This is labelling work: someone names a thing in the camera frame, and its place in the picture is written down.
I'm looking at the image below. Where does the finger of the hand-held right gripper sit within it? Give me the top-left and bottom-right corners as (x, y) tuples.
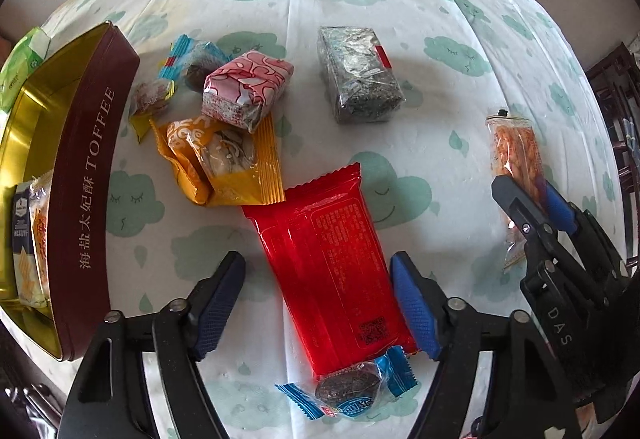
(491, 175), (566, 270)
(542, 179), (628, 280)

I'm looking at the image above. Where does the pink swirl print snack packet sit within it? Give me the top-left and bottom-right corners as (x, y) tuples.
(201, 50), (295, 134)

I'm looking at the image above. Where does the blue candy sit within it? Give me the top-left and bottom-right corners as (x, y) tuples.
(274, 346), (418, 421)
(159, 34), (233, 92)

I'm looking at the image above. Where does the clear packet of orange sticks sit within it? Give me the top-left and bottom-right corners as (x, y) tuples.
(486, 108), (546, 272)

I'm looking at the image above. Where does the dark wooden furniture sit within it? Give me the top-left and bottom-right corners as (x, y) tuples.
(582, 42), (640, 270)

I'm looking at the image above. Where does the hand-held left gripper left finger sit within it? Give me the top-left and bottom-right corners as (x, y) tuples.
(60, 250), (247, 439)

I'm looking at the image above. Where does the large red snack packet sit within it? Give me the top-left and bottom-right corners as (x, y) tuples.
(241, 162), (418, 377)

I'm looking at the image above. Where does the brown and gold tin box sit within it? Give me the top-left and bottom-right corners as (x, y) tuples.
(0, 22), (141, 362)

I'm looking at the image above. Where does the orange pastry packet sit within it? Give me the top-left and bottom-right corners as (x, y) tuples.
(150, 112), (287, 208)

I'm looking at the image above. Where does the green tissue packet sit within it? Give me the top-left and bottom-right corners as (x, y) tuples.
(0, 26), (53, 112)

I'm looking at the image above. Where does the silver green seaweed packet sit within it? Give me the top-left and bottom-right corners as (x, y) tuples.
(317, 25), (405, 124)

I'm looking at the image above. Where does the yellow wrapped candy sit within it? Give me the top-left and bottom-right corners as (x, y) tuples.
(129, 80), (177, 143)

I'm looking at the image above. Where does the white and navy snack packet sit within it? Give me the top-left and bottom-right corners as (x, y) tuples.
(11, 182), (51, 307)

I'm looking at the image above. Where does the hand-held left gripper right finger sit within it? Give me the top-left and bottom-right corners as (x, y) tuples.
(389, 251), (591, 439)

